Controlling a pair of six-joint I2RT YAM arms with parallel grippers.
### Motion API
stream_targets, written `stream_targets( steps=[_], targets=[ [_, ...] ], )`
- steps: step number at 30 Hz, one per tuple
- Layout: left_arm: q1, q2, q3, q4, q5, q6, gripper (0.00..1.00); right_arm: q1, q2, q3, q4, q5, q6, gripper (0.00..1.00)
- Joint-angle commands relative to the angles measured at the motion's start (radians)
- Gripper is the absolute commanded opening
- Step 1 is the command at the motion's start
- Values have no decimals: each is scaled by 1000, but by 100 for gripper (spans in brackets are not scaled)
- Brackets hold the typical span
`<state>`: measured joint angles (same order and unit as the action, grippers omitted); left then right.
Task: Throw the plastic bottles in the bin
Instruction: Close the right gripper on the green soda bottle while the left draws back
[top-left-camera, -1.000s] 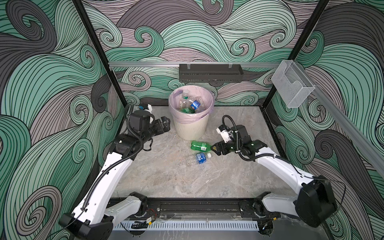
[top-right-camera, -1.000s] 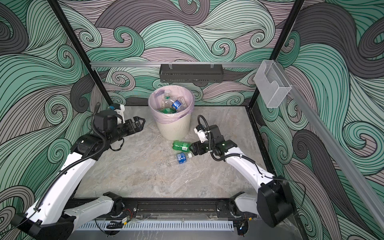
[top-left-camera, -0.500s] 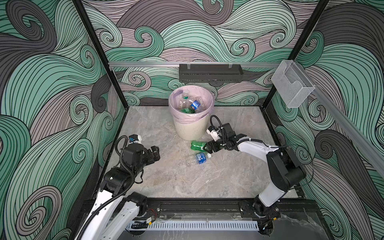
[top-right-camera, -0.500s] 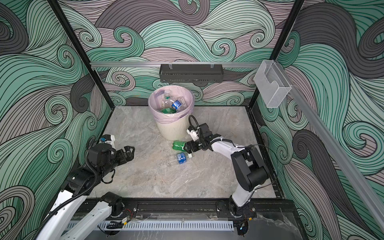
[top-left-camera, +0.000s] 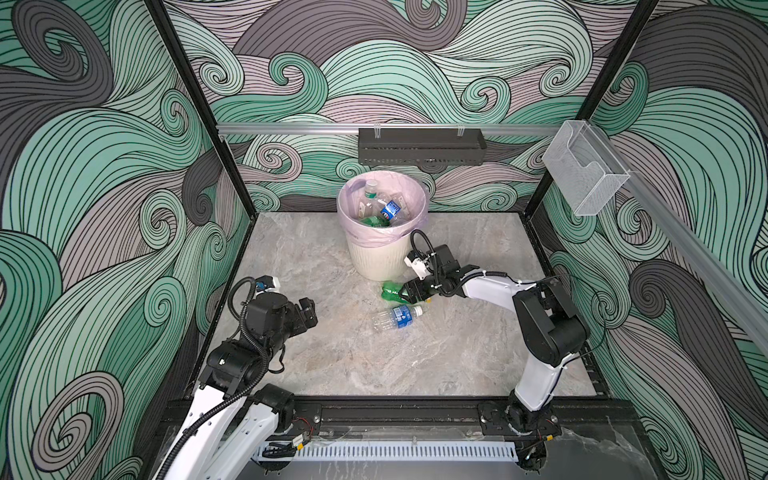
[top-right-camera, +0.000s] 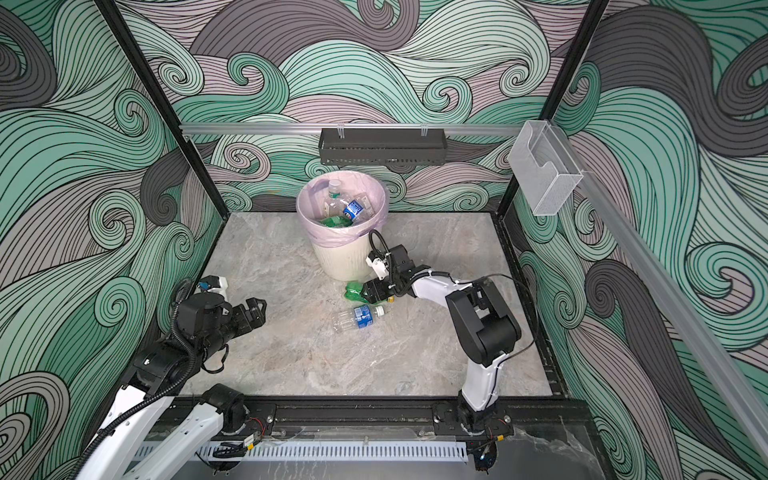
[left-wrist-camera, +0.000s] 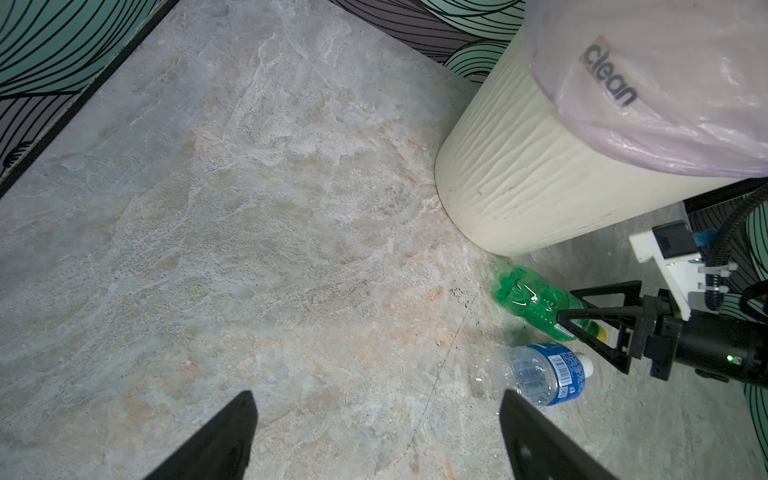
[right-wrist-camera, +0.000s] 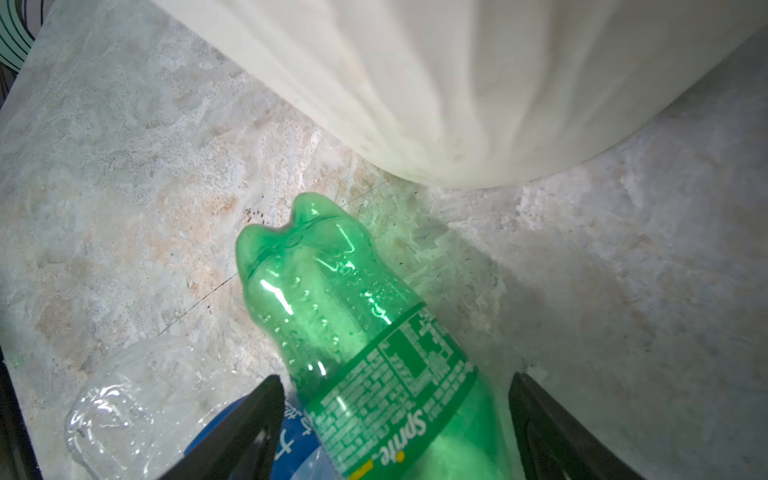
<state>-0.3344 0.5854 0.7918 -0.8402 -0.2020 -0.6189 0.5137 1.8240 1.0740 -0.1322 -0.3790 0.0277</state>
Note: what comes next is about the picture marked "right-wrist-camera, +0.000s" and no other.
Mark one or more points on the cream waste bin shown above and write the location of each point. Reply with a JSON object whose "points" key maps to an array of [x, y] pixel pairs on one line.
{"points": [[475, 94]]}

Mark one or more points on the green bottle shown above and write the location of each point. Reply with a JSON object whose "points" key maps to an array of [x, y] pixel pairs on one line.
{"points": [[389, 392]]}

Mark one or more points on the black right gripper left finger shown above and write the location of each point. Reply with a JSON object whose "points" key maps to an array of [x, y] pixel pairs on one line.
{"points": [[243, 445]]}

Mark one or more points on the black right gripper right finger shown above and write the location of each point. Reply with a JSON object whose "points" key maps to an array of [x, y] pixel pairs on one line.
{"points": [[552, 443]]}

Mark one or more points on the clear bottle blue label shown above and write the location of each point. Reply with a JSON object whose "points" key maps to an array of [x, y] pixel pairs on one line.
{"points": [[151, 404]]}

